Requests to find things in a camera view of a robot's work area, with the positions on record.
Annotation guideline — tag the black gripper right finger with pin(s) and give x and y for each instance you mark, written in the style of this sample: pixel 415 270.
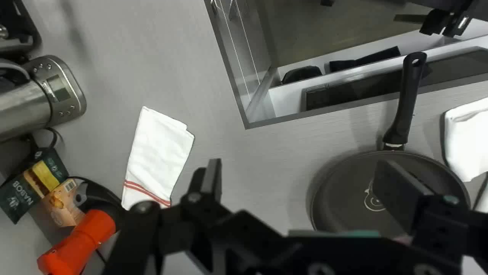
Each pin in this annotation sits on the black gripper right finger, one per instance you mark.
pixel 403 196

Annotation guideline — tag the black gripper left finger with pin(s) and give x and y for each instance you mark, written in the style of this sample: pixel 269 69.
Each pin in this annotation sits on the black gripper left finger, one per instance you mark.
pixel 201 203

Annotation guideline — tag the black frying pan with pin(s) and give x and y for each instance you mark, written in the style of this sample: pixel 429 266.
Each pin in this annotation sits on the black frying pan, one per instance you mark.
pixel 342 197

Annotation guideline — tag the white and blue towel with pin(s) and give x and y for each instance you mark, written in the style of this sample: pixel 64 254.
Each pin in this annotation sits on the white and blue towel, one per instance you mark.
pixel 465 139

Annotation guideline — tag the white towel with red stripes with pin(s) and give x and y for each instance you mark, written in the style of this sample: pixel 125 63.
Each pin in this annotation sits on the white towel with red stripes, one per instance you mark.
pixel 157 156

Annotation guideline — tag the built-in microwave oven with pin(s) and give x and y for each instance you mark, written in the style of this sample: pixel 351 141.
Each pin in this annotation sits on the built-in microwave oven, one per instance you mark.
pixel 438 73

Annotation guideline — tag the wine bottle with green label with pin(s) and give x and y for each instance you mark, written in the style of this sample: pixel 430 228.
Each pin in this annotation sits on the wine bottle with green label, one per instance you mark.
pixel 43 179

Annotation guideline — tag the orange handled clamp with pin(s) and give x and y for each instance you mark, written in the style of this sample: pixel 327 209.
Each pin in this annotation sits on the orange handled clamp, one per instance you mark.
pixel 70 255

